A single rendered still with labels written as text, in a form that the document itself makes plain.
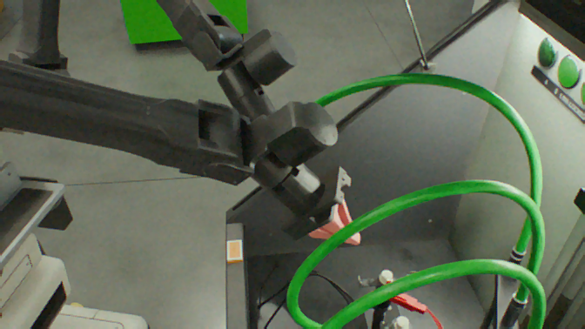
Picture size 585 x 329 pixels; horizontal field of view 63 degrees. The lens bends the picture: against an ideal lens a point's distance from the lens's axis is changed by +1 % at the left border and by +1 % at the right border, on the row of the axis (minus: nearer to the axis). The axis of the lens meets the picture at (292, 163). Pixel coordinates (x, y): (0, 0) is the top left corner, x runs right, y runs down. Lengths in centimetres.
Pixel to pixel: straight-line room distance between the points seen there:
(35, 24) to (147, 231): 156
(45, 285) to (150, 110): 83
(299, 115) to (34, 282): 91
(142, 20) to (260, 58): 331
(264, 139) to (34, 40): 61
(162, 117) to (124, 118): 4
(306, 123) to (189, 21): 32
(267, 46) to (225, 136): 22
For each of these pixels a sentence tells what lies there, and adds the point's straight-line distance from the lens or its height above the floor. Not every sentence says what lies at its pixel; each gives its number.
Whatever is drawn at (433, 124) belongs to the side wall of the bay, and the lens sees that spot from 98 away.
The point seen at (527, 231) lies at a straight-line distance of 77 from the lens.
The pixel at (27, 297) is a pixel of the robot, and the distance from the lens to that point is 126.
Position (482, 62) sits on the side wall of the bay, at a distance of 95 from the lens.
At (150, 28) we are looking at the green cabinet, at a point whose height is 20.
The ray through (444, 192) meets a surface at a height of 138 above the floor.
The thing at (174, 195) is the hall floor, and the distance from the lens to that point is 259.
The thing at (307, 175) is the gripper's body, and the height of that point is 133.
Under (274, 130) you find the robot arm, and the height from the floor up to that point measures 141.
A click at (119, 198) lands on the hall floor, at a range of 266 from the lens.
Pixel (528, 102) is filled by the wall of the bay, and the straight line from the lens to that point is 90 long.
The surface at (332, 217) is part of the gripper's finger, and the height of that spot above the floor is 128.
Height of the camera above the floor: 171
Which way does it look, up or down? 39 degrees down
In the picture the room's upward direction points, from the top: straight up
